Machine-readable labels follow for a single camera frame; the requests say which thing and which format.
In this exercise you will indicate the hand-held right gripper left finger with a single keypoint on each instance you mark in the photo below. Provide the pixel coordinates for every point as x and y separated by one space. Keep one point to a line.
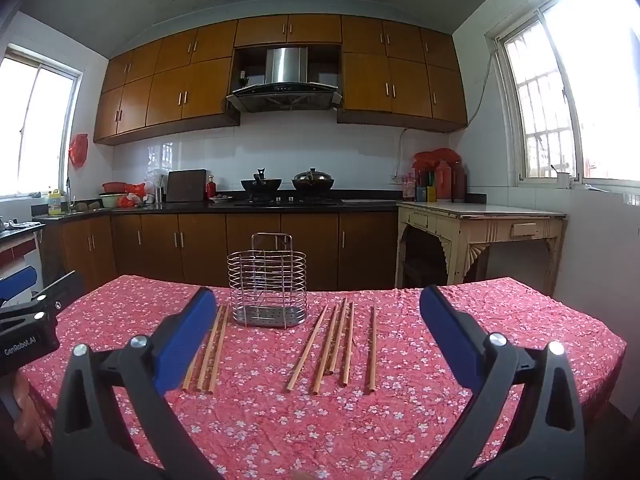
185 340

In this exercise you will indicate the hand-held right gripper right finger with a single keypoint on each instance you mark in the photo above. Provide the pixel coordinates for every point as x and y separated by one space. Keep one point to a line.
450 340

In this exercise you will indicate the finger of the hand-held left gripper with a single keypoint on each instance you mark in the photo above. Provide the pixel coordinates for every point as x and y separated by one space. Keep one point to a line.
20 280
65 287

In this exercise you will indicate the wooden chopstick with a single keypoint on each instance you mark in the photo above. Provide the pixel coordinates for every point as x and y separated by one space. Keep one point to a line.
210 350
189 380
220 350
308 347
327 350
372 350
348 345
338 335

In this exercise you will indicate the person's left hand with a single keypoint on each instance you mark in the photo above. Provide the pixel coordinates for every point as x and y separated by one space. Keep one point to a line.
31 425

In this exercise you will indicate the white tiled side counter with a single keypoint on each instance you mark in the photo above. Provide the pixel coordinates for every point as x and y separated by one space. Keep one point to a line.
20 251

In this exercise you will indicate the yellow detergent bottle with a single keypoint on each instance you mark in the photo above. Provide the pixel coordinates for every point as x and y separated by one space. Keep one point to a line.
56 203

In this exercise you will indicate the metal faucet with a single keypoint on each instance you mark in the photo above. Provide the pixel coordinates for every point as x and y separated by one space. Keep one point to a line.
70 195

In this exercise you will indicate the green basin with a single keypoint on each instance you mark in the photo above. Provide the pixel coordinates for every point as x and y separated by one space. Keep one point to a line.
112 201

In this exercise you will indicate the red basin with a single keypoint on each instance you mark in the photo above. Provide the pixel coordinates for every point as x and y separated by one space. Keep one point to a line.
117 187

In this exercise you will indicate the cream wooden side table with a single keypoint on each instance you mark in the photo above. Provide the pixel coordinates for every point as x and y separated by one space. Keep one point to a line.
475 228

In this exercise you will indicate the brown base cabinets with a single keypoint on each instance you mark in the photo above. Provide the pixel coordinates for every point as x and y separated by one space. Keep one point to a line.
250 245

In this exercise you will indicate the steel cup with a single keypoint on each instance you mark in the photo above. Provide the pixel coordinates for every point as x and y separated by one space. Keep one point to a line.
158 195

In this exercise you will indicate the black kitchen countertop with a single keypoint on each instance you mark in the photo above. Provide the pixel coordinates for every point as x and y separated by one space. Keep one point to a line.
200 206

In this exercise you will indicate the hanging red plastic bag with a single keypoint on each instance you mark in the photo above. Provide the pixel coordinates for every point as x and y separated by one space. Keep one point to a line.
79 151

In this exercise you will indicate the white plastic bag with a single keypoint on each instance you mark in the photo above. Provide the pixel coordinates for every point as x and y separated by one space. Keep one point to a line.
156 177

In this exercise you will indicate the white plate with potatoes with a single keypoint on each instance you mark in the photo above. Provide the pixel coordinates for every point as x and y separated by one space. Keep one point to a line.
221 199

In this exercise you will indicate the yellow box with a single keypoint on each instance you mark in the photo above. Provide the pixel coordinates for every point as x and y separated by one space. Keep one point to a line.
431 194

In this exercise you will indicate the blue box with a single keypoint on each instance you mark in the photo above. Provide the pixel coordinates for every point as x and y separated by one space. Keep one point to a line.
421 194

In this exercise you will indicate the red floral tablecloth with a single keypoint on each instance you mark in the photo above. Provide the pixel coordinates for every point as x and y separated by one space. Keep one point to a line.
300 435

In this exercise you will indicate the small red bottle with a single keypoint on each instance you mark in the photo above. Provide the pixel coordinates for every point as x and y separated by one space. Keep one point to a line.
211 191

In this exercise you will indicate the dark wooden cutting board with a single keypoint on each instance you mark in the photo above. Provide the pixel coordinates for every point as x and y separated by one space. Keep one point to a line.
186 186

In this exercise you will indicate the dark red thermos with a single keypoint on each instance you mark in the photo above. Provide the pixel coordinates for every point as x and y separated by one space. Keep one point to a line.
459 185

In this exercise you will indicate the pink condiment bottle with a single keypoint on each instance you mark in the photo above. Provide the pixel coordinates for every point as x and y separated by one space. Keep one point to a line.
408 190

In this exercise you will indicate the window beside sink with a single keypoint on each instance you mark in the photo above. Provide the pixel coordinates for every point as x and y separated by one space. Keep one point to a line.
35 125

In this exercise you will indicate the bright red thermos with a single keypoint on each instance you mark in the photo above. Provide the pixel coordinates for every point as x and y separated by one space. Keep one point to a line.
443 182

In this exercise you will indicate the black gas stove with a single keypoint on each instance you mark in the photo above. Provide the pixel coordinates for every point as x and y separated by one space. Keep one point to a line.
287 201

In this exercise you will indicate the black open wok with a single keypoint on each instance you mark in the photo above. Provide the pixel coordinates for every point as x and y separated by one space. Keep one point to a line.
261 184

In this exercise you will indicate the red bag over thermoses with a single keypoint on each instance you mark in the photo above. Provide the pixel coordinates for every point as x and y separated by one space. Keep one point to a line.
430 157

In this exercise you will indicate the white mug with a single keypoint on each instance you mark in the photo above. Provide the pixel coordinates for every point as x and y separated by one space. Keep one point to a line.
563 181

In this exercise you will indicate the wok with metal lid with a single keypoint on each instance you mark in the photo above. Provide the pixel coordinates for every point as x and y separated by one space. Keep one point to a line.
313 180

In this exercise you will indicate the barred window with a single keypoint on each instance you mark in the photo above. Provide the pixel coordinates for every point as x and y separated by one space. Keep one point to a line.
550 95

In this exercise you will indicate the steel range hood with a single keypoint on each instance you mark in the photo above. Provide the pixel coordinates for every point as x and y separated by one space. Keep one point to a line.
285 65

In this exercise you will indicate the brown cabinet above hood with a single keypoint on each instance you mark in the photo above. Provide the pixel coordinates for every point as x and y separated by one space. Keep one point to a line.
287 30

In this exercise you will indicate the wide brown wall cabinet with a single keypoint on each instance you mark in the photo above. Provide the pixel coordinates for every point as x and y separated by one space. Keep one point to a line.
165 90

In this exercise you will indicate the brown corner wall cabinet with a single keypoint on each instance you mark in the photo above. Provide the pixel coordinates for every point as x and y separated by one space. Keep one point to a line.
400 80

